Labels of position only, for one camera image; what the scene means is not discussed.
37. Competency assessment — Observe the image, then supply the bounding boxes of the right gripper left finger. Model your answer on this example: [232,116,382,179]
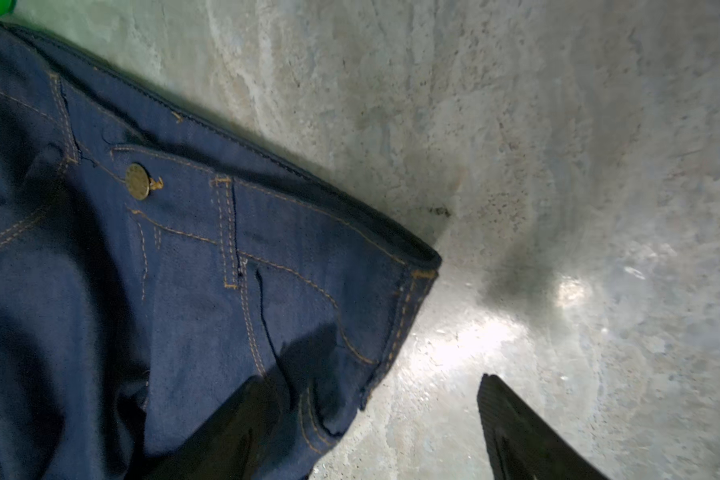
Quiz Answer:
[146,375,291,479]

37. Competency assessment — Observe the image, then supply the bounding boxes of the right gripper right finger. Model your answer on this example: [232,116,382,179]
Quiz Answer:
[477,374,607,480]

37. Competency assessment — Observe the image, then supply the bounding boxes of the dark blue denim trousers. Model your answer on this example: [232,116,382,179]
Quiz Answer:
[0,22,441,479]

